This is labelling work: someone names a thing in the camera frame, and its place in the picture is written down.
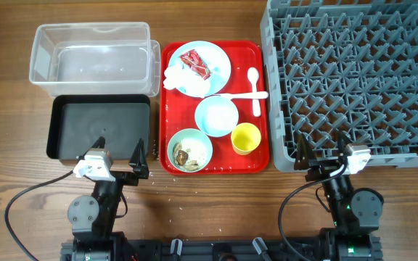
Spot red snack wrapper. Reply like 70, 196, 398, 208
179, 49, 211, 80

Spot light blue plate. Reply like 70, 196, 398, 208
164, 41, 231, 98

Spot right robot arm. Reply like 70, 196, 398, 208
294, 131, 384, 260

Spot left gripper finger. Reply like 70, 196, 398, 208
128, 138, 149, 179
76, 136, 105, 160

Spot yellow cup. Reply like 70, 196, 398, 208
231, 123, 261, 155

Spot white plastic spoon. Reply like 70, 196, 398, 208
247, 67, 261, 117

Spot white napkin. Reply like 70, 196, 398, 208
163, 65, 210, 98

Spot clear plastic waste bin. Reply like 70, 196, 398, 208
29, 22, 161, 97

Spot rice and food scraps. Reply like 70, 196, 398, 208
172, 138, 208, 172

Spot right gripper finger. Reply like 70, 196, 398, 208
337, 130, 352, 156
294, 134, 317, 170

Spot black waste tray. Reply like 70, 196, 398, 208
46, 94, 150, 160

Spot grey dishwasher rack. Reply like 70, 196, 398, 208
260, 1, 418, 173

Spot red serving tray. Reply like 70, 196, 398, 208
159, 41, 270, 175

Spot green bowl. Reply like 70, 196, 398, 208
166, 128, 213, 173

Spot white plastic fork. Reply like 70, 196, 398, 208
217, 91, 269, 100

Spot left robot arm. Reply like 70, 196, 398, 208
60, 136, 149, 261

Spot light blue bowl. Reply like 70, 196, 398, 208
194, 96, 239, 138

